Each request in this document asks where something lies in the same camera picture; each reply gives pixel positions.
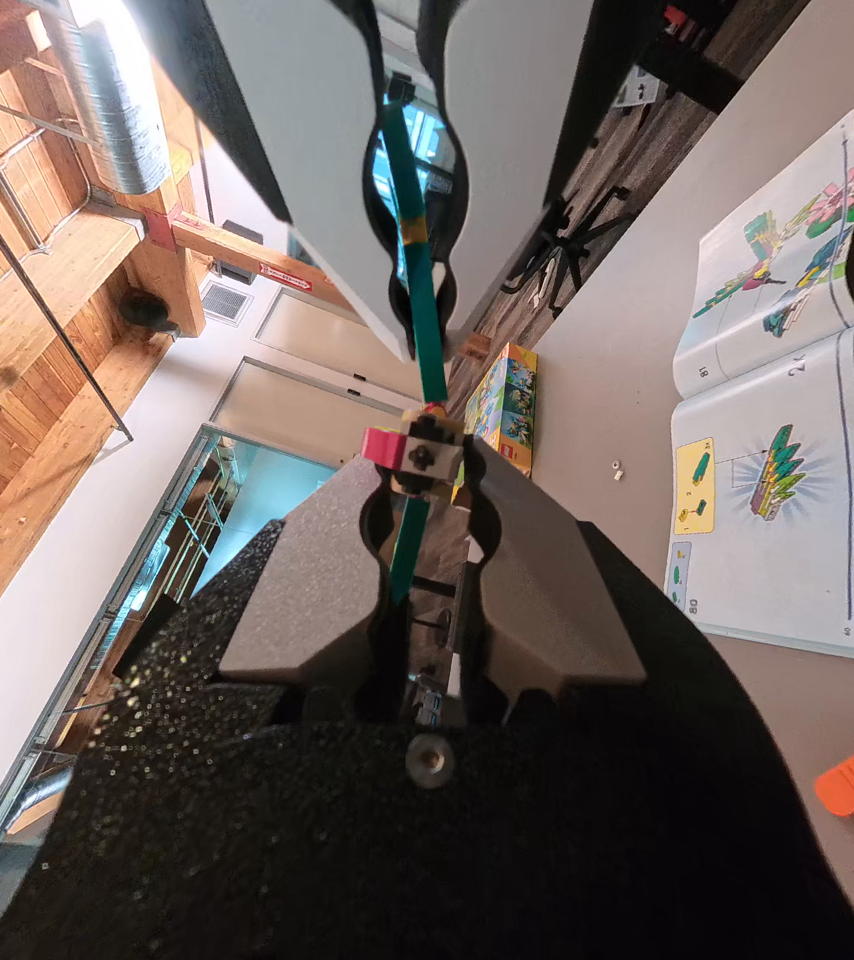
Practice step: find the white power strip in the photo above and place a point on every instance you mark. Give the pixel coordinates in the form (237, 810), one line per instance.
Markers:
(547, 277)

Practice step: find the colourful lego box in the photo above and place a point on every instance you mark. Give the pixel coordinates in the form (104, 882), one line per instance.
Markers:
(506, 405)

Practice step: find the small metal ventilation duct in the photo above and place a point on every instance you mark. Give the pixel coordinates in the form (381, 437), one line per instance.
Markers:
(41, 795)

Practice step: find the lego bird body assembly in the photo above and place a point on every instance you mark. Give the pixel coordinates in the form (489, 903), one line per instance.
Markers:
(419, 457)

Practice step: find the lego instruction booklet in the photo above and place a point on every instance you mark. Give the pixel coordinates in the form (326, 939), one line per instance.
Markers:
(772, 570)

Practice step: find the black ceiling dome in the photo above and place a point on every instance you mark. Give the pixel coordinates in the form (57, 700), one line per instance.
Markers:
(146, 309)

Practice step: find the black office chair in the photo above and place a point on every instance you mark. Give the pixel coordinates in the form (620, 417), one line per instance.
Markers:
(558, 240)

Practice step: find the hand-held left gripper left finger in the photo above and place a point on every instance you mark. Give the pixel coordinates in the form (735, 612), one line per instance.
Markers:
(307, 585)

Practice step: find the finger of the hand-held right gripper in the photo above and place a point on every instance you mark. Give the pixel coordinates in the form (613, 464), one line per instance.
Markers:
(307, 112)
(509, 112)

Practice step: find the teal lego wing strip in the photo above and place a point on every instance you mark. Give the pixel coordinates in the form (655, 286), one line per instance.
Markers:
(423, 315)

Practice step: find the white vent grille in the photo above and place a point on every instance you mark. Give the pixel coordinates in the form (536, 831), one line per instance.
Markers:
(226, 301)

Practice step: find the white paper label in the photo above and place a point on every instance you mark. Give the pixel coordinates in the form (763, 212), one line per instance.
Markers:
(637, 86)

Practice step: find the white sliding doors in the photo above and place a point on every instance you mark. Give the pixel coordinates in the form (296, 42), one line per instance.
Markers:
(284, 405)

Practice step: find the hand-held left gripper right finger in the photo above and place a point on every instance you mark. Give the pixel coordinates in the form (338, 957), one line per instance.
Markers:
(554, 600)

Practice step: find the large metal ventilation duct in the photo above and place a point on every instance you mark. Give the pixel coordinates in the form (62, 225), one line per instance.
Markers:
(112, 112)

